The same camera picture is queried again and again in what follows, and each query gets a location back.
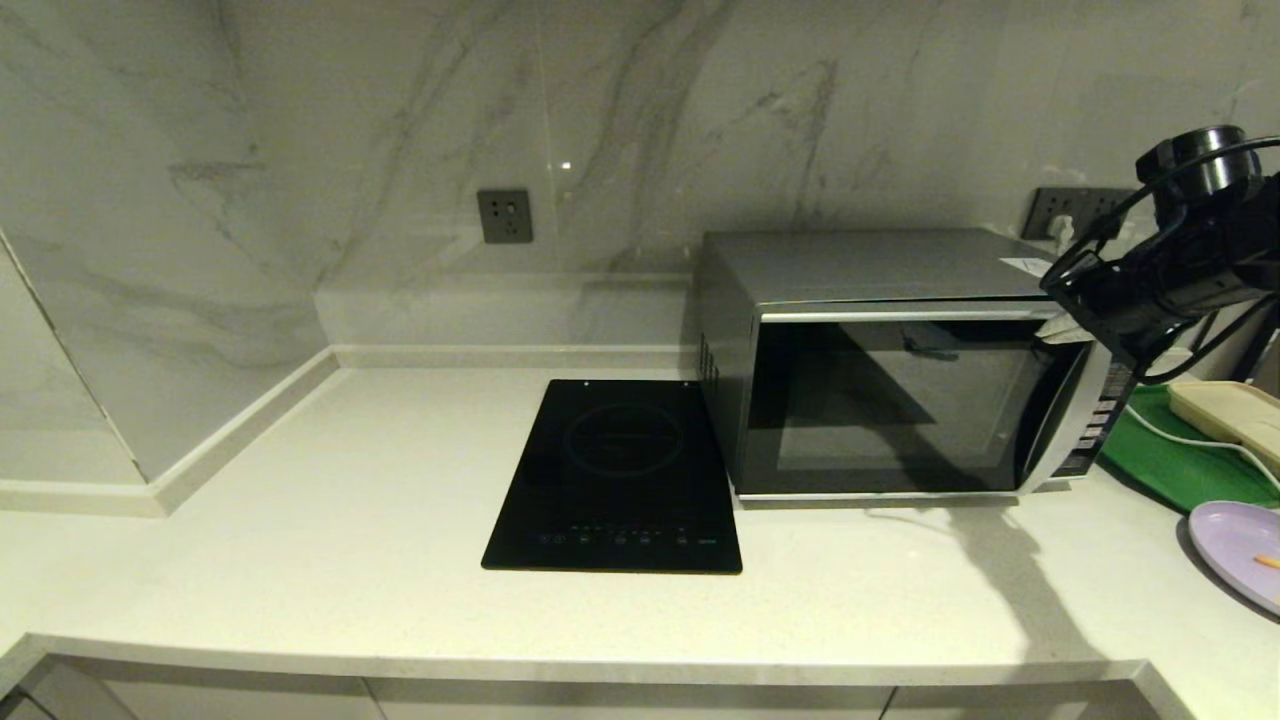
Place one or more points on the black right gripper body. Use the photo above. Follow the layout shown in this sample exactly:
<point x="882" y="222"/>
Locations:
<point x="1150" y="300"/>

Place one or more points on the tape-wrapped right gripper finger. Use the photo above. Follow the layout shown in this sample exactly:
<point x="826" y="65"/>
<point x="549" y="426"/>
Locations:
<point x="1060" y="336"/>
<point x="1065" y="318"/>

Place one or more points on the microwave door with dark glass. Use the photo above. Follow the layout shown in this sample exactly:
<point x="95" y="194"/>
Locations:
<point x="900" y="410"/>

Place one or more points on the purple plate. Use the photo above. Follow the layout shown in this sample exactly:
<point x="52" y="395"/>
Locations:
<point x="1235" y="550"/>

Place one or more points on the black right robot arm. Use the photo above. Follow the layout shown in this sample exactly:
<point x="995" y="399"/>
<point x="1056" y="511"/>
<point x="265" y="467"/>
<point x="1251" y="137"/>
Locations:
<point x="1215" y="175"/>

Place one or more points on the silver Panasonic microwave oven body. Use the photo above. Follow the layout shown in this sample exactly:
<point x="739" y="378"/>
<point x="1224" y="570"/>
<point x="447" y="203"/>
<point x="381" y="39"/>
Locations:
<point x="880" y="264"/>

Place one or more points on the white paper label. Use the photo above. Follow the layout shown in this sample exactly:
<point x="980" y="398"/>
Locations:
<point x="1025" y="266"/>

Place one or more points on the white power plug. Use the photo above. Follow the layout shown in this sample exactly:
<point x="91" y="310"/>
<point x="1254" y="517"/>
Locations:
<point x="1062" y="232"/>

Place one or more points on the beige power strip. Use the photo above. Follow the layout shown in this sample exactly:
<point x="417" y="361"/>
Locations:
<point x="1230" y="410"/>

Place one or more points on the green plastic tray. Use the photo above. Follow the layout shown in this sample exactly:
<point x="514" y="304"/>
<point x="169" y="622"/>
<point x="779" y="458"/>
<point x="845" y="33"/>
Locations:
<point x="1160" y="460"/>

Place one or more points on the grey cabinet door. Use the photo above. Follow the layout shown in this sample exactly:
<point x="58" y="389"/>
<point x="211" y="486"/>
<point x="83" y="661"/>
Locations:
<point x="250" y="700"/>
<point x="1000" y="705"/>

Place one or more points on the grey angled cabinet panel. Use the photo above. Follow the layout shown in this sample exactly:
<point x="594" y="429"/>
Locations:
<point x="1125" y="705"/>
<point x="60" y="700"/>

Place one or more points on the black induction cooktop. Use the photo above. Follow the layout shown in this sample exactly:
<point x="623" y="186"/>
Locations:
<point x="615" y="480"/>

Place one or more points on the grey double wall socket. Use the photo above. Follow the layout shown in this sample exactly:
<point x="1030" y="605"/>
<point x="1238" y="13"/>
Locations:
<point x="1050" y="203"/>

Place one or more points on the grey single wall socket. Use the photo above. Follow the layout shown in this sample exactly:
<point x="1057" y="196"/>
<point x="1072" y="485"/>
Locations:
<point x="505" y="216"/>

